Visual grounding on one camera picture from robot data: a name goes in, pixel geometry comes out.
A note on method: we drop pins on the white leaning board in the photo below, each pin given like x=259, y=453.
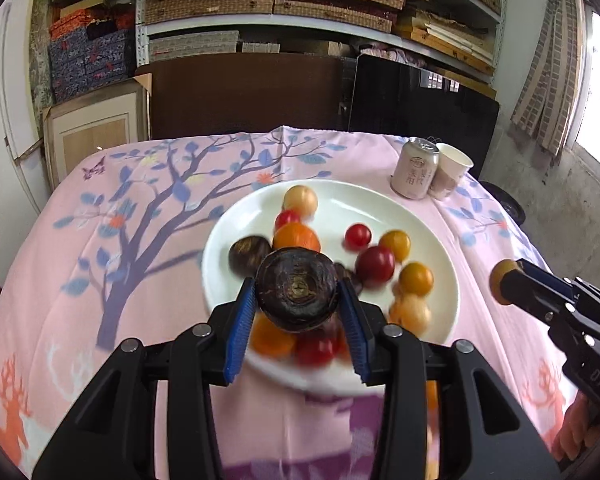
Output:
x=22, y=125

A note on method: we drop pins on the dark brown wrinkled fruit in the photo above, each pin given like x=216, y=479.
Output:
x=247, y=255
x=296, y=290

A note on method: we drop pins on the orange mandarin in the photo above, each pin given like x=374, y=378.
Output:
x=296, y=236
x=432, y=395

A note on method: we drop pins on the beige checked curtain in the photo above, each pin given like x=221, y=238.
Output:
x=547, y=70

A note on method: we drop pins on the white metal shelf rack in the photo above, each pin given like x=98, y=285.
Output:
x=330, y=27

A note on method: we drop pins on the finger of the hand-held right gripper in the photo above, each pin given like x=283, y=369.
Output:
x=530, y=295
x=545, y=277

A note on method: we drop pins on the black glossy panel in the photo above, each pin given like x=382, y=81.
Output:
x=420, y=110

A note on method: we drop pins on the pale yellow round fruit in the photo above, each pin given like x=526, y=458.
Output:
x=410, y=312
x=300, y=199

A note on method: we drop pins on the black round object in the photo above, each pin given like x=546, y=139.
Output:
x=505, y=200

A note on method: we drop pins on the person's right hand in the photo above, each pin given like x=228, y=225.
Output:
x=572, y=435

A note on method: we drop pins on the yellow orange round fruit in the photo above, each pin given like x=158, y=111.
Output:
x=272, y=341
x=416, y=278
x=395, y=244

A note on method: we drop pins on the white plate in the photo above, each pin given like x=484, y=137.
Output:
x=340, y=205

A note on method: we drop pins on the small olive yellow fruit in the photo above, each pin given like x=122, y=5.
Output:
x=500, y=280

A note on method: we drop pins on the glossy dark purple fruit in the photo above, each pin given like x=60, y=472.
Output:
x=352, y=277

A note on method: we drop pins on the stack of woven flat boxes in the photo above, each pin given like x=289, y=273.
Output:
x=210, y=2

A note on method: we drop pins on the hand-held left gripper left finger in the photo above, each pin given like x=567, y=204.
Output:
x=240, y=335

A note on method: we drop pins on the red cherry tomato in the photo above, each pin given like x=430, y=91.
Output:
x=357, y=236
x=315, y=351
x=287, y=219

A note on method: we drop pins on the stack of blue floral boxes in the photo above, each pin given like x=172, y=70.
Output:
x=90, y=60

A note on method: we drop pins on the pink printed tablecloth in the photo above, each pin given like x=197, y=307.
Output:
x=105, y=270

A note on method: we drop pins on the dark red plum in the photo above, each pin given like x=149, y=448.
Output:
x=375, y=266

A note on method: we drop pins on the brown wooden board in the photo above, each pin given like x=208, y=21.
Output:
x=245, y=95

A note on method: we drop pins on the pink drink can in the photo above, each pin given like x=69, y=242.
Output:
x=414, y=170

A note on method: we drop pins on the white paper cup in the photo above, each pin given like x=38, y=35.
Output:
x=452, y=172

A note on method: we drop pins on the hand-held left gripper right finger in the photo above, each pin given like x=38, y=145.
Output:
x=354, y=335

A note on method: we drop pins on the framed picture in cardboard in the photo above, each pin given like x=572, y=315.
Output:
x=95, y=135

